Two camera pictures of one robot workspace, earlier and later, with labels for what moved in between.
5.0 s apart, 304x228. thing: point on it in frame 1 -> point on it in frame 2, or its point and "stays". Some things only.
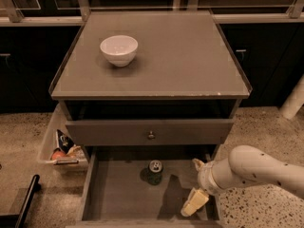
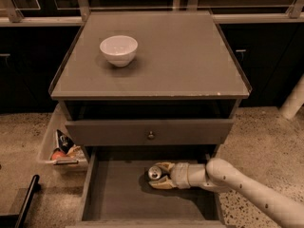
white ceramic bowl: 119,49 stays
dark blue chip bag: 65,142 stays
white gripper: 204,177 -> 180,175
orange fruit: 56,156 stays
